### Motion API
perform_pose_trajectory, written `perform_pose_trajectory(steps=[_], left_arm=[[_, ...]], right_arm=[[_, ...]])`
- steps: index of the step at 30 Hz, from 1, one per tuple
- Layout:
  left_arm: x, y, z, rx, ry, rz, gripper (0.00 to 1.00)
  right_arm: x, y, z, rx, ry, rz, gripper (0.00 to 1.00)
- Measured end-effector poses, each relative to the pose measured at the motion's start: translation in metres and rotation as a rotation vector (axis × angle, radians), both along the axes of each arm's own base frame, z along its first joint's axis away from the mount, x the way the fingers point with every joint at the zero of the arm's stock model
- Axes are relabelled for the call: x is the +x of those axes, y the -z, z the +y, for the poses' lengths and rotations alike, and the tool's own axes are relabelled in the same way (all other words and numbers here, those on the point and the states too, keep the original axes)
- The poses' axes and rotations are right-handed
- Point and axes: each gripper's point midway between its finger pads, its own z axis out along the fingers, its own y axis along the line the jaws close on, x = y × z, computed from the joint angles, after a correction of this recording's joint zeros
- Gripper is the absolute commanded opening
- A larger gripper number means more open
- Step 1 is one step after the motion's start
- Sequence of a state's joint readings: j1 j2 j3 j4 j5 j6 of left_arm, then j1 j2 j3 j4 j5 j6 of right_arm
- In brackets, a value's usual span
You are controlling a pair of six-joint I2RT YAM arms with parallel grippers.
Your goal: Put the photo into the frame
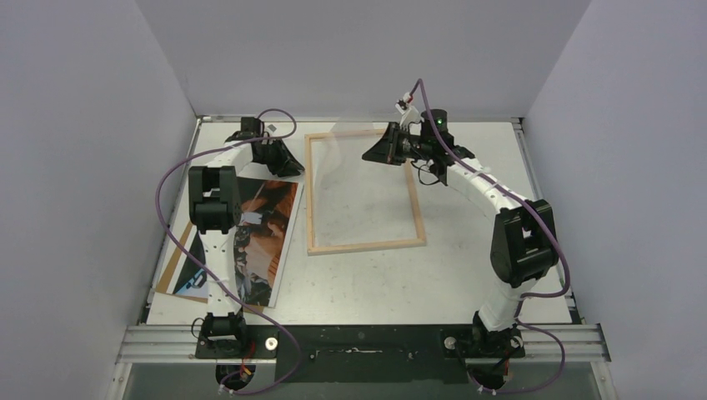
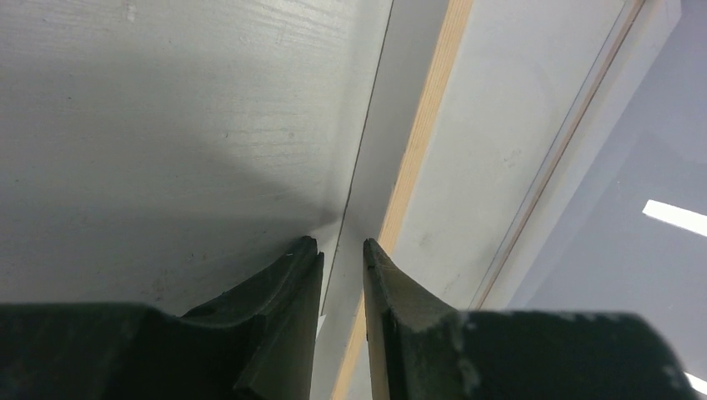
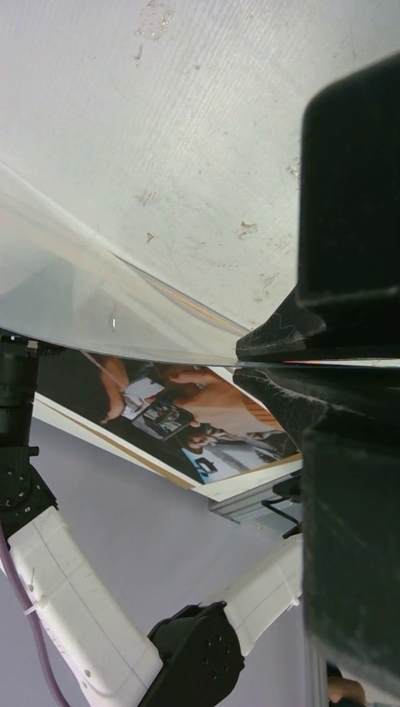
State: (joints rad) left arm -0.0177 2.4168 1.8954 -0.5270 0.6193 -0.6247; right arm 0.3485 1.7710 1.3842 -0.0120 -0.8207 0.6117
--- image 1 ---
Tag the clear acrylic sheet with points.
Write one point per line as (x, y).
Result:
(353, 182)

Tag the brown cardboard backing board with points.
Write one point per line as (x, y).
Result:
(184, 282)

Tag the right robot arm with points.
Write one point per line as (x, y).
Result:
(521, 248)

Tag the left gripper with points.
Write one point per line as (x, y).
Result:
(286, 165)

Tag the white wooden picture frame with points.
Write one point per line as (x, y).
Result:
(364, 193)

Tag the glossy photo print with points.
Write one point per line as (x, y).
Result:
(264, 231)

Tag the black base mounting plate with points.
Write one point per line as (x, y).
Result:
(361, 354)

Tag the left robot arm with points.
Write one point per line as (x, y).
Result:
(215, 209)

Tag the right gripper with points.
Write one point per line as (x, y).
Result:
(394, 143)

